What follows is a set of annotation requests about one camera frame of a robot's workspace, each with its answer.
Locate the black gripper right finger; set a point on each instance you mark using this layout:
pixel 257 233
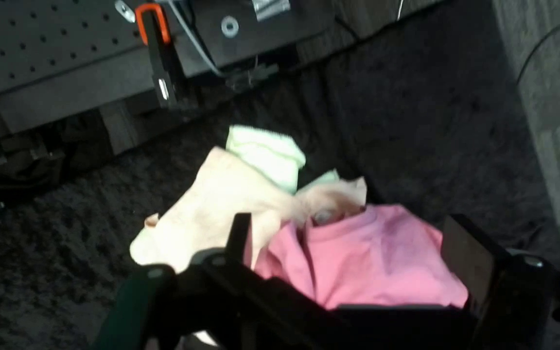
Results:
pixel 506 292

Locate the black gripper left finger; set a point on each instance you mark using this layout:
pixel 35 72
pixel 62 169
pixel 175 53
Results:
pixel 241 303

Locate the peach shirt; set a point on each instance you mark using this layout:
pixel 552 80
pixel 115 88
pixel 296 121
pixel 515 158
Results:
pixel 222 200

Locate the pink cloth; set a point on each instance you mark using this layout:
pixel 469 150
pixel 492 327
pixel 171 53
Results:
pixel 370 259

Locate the black velvet table cloth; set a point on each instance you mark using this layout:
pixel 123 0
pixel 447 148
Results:
pixel 389 128

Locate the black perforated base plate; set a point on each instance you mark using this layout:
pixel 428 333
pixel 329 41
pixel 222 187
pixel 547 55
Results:
pixel 47 39

